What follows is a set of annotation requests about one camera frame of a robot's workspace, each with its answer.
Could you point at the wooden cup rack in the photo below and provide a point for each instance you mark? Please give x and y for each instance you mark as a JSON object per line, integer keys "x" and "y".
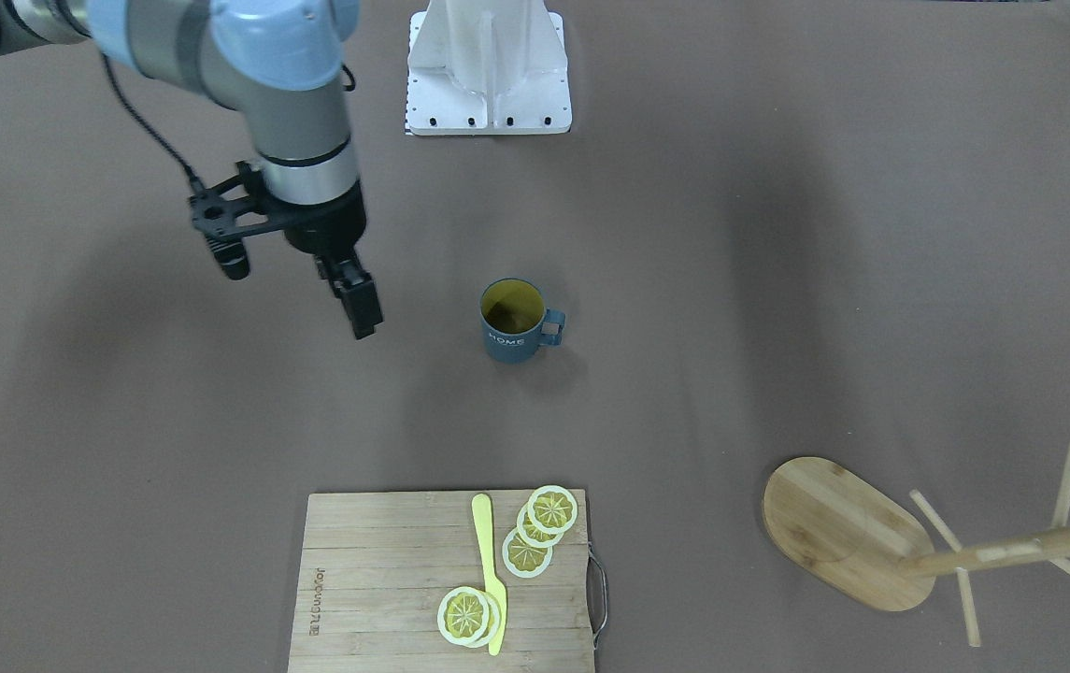
{"x": 853, "y": 537}

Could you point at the lemon slice under knife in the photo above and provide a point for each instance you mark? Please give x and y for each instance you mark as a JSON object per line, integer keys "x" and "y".
{"x": 495, "y": 615}

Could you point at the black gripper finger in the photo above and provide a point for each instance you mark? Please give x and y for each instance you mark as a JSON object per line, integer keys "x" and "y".
{"x": 355, "y": 289}

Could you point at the white pedestal base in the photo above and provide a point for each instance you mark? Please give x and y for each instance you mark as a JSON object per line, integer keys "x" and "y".
{"x": 487, "y": 68}

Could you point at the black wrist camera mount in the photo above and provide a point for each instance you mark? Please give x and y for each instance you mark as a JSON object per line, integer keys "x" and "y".
{"x": 214, "y": 213}

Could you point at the wooden cutting board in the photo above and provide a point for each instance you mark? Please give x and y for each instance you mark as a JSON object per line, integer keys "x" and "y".
{"x": 374, "y": 568}

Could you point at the lemon slice stack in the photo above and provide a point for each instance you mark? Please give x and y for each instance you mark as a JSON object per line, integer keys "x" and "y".
{"x": 522, "y": 559}
{"x": 552, "y": 509}
{"x": 529, "y": 533}

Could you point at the yellow plastic knife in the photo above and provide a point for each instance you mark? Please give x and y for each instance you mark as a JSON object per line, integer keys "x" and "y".
{"x": 482, "y": 519}

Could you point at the lemon slice by knife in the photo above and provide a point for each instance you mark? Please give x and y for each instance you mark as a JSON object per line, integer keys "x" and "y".
{"x": 462, "y": 616}

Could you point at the lemon slice front stack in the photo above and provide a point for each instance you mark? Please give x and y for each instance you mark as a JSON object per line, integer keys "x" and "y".
{"x": 552, "y": 509}

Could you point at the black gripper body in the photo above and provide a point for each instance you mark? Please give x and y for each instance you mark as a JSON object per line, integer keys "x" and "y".
{"x": 327, "y": 226}

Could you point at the lemon slice middle stack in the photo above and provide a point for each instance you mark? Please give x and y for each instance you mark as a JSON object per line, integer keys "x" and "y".
{"x": 529, "y": 533}

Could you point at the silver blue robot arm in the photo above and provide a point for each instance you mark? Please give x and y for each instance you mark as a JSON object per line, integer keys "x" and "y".
{"x": 281, "y": 65}

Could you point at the blue cup yellow inside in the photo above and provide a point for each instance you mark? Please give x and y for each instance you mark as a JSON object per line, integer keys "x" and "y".
{"x": 516, "y": 321}

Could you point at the lemon slice rear stack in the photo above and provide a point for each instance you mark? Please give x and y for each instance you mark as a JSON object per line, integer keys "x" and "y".
{"x": 522, "y": 559}

